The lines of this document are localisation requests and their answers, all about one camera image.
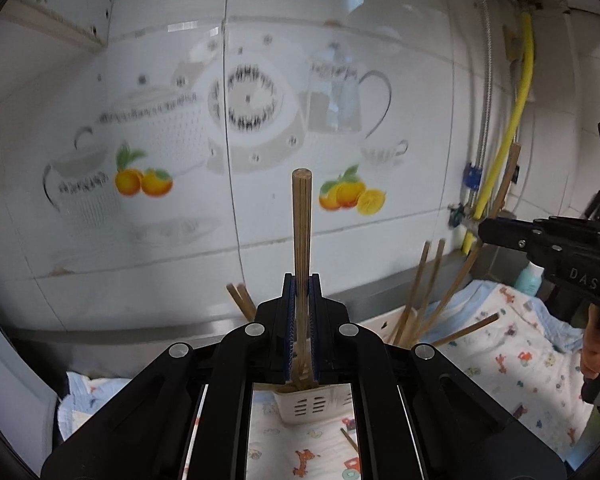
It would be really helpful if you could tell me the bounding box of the wooden chopstick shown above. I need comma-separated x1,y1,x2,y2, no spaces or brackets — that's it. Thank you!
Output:
236,284,257,322
340,428,360,456
488,142,521,219
226,283,249,322
431,313,500,347
389,240,431,344
291,168,312,390
401,238,445,349
415,242,483,340

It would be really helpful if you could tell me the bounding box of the person's right hand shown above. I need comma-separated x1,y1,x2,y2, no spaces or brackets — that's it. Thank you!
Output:
580,304,600,379

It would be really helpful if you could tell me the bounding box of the cream plastic utensil holder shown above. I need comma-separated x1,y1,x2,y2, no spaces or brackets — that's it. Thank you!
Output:
257,308,402,425

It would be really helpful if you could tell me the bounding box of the teal soap bottle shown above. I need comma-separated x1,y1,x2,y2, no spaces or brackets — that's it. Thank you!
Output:
514,261,544,296

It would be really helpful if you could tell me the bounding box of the cartoon print white cloth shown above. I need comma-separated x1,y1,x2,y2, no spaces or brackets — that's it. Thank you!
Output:
57,278,598,480

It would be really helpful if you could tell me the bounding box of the red handle water valve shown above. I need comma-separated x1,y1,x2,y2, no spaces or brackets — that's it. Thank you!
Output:
448,204,472,229

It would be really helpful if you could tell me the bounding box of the left braided metal hose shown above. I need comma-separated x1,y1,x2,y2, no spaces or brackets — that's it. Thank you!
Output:
467,0,496,172

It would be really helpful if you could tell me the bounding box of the yellow gas hose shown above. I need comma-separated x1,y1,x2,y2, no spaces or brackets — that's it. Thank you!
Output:
460,11,537,256

